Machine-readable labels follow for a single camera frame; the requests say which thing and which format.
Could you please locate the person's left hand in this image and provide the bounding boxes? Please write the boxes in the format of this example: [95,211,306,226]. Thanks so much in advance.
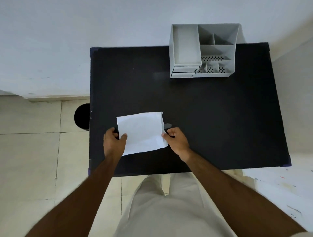
[103,127,128,160]

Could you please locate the person's right forearm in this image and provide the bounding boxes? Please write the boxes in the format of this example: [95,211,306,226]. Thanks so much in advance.
[180,149,307,237]

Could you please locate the black round bin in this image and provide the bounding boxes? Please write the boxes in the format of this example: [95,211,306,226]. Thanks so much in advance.
[74,103,91,131]

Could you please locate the beige trousers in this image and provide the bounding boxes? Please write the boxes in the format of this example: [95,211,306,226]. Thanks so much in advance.
[113,172,238,237]

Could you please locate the person's left forearm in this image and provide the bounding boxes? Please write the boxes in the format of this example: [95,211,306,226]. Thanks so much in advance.
[24,153,123,237]

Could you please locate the white paper sheet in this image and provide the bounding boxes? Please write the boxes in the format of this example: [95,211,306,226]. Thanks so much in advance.
[116,112,169,157]

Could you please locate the black table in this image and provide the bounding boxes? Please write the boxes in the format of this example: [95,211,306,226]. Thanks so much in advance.
[89,42,292,178]

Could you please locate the person's right hand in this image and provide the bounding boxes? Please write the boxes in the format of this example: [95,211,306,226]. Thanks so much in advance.
[161,127,194,163]

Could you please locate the grey desk organizer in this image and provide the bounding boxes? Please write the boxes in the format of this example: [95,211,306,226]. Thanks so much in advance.
[169,23,246,79]

